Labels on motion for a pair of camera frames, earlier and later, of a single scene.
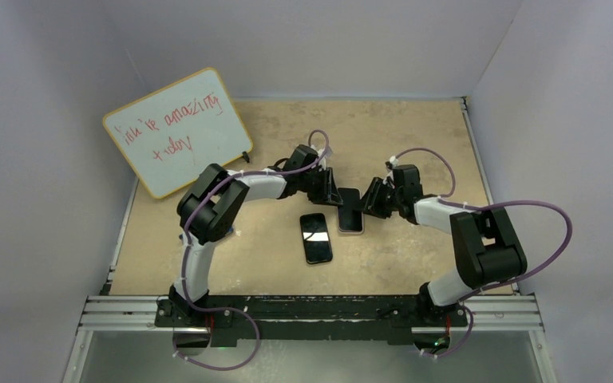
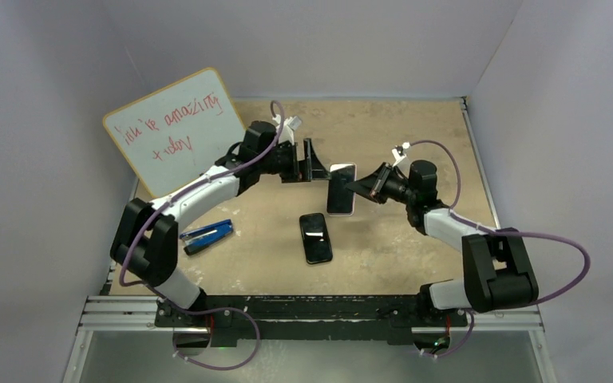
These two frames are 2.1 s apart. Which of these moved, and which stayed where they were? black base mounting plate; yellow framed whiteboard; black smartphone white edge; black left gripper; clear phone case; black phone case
Moved: black left gripper; clear phone case
Stayed: black smartphone white edge; yellow framed whiteboard; black phone case; black base mounting plate
